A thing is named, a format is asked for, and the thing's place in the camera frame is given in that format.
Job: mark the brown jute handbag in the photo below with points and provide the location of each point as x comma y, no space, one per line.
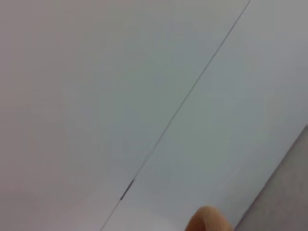
208,220

